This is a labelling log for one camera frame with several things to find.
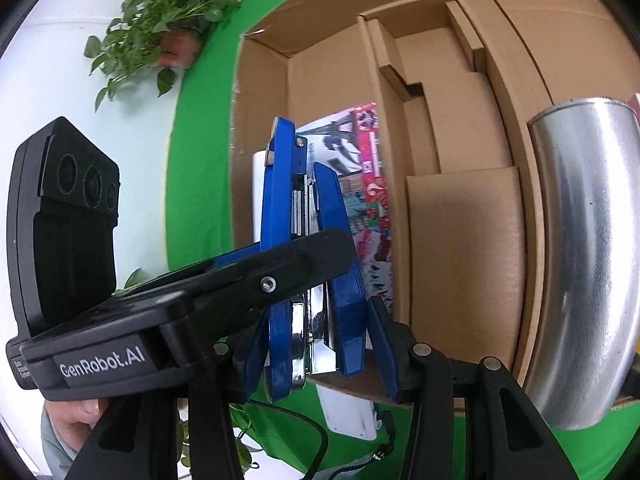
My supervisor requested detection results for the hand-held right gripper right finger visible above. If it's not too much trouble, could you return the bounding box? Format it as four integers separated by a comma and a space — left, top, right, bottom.
366, 296, 566, 480

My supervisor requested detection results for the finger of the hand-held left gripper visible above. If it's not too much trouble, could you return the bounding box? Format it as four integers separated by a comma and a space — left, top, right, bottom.
155, 227, 356, 332

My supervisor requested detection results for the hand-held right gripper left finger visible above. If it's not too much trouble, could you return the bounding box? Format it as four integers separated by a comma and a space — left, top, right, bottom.
65, 325, 273, 480

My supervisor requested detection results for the blue stapler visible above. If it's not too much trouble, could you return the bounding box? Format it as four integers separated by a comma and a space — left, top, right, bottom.
260, 116, 367, 403

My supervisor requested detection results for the colourful cartoon puzzle box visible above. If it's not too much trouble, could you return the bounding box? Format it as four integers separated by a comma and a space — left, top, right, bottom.
295, 101, 396, 351

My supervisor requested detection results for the cardboard box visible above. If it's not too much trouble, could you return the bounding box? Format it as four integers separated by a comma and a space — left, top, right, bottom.
227, 0, 640, 416

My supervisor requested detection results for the silver metal can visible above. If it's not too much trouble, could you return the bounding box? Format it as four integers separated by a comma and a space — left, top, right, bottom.
525, 96, 640, 432

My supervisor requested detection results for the person's left forearm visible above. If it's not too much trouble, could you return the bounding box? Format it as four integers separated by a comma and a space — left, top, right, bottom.
40, 402, 96, 478

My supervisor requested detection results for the person's left hand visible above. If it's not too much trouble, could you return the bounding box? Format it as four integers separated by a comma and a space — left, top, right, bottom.
46, 395, 112, 429

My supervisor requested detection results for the white plastic board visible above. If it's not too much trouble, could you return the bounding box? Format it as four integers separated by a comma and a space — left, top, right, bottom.
250, 149, 381, 442

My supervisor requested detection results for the large leafy plant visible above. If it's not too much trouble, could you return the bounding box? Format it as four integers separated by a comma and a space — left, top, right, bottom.
115, 267, 261, 471

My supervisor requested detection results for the green tablecloth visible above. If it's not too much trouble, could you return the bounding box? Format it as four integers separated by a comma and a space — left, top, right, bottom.
165, 0, 640, 480

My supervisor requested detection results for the small potted plant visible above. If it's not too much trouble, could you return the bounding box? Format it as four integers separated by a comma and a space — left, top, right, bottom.
84, 0, 241, 111

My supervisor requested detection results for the black lanyard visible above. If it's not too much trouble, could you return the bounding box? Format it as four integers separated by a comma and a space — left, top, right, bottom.
325, 407, 401, 480

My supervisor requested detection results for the black cable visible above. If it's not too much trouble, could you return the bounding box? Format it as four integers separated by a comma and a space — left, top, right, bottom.
247, 397, 330, 480

